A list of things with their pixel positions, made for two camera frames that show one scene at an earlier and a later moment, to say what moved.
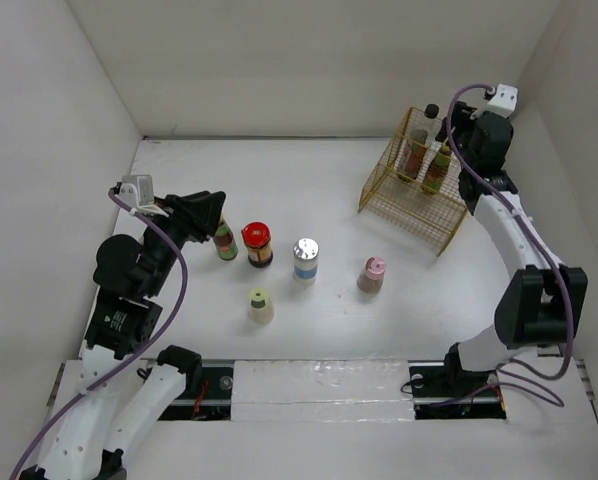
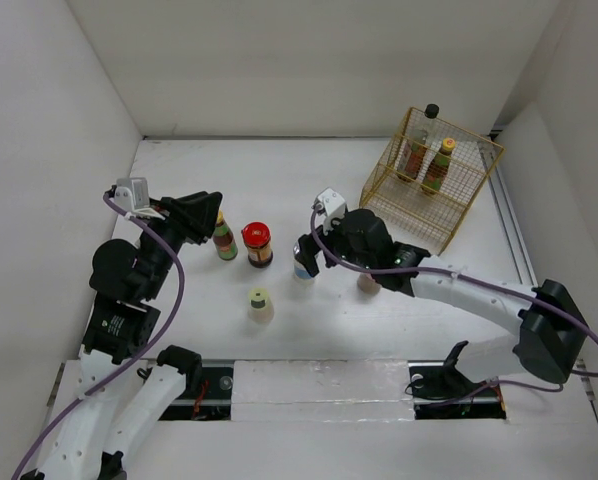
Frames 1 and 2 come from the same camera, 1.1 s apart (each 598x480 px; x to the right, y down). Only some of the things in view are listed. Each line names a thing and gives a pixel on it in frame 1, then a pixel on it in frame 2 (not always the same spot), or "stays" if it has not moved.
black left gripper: (198, 213) stays
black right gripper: (461, 117) to (307, 256)
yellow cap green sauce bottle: (436, 171) stays
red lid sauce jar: (256, 236) stays
